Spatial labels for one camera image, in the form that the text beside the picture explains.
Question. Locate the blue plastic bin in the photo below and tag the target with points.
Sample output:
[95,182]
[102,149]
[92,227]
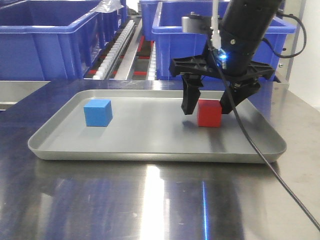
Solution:
[53,39]
[148,17]
[171,42]

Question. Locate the grey metal tray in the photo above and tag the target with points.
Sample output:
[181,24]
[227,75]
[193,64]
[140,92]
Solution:
[147,125]

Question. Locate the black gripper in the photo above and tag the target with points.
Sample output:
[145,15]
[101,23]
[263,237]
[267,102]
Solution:
[237,68]

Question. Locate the clear plastic bag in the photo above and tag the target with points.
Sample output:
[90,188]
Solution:
[108,6]

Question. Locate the red cube block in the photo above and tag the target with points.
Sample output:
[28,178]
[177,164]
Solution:
[209,113]

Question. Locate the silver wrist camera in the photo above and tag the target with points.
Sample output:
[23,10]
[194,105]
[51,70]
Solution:
[196,24]

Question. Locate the blue plastic bin left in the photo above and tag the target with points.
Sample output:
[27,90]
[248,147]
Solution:
[53,39]

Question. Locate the blue cube block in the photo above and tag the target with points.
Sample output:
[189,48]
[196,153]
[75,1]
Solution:
[98,112]

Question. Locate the blue plastic bin back right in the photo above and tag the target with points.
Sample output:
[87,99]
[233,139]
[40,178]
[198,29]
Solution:
[148,17]

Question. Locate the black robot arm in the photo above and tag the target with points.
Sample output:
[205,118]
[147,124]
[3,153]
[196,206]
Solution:
[241,30]

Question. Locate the white roller track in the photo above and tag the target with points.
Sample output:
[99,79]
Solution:
[110,61]

